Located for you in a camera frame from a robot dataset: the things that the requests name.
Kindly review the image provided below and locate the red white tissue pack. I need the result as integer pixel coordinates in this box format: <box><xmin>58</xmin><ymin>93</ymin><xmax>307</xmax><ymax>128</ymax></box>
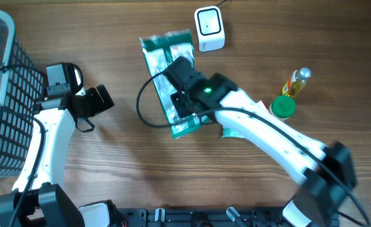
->
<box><xmin>256</xmin><ymin>100</ymin><xmax>270</xmax><ymax>114</ymax></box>

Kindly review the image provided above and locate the green lid small jar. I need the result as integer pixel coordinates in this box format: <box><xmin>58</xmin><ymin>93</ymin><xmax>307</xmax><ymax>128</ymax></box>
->
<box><xmin>268</xmin><ymin>95</ymin><xmax>297</xmax><ymax>121</ymax></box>

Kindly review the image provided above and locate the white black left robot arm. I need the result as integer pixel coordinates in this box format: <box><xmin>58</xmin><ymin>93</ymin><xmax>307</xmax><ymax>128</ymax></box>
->
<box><xmin>0</xmin><ymin>84</ymin><xmax>124</xmax><ymax>226</ymax></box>

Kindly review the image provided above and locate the grey plastic shopping basket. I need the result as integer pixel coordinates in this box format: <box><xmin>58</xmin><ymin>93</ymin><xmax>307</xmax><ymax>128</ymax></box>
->
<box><xmin>0</xmin><ymin>10</ymin><xmax>44</xmax><ymax>178</ymax></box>

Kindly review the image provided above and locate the yellow oil bottle silver cap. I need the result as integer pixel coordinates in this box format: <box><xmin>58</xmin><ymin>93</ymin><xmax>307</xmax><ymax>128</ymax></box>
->
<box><xmin>280</xmin><ymin>67</ymin><xmax>311</xmax><ymax>99</ymax></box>

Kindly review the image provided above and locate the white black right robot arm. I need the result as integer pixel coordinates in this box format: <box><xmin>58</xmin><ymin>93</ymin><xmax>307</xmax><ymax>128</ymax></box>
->
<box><xmin>166</xmin><ymin>73</ymin><xmax>357</xmax><ymax>226</ymax></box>

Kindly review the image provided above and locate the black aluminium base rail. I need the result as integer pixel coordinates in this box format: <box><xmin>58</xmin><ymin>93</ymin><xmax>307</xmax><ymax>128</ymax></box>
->
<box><xmin>118</xmin><ymin>207</ymin><xmax>288</xmax><ymax>227</ymax></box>

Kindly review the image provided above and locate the green 3M gloves package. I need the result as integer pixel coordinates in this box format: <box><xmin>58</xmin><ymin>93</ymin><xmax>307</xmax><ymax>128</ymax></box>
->
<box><xmin>140</xmin><ymin>29</ymin><xmax>209</xmax><ymax>139</ymax></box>

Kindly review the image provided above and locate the white barcode scanner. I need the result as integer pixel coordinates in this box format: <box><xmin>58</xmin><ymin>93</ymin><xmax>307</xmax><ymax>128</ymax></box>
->
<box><xmin>194</xmin><ymin>6</ymin><xmax>225</xmax><ymax>52</ymax></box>

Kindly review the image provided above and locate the pale green snack packet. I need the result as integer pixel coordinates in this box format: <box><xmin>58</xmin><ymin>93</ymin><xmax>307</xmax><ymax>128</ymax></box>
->
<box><xmin>221</xmin><ymin>127</ymin><xmax>245</xmax><ymax>139</ymax></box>

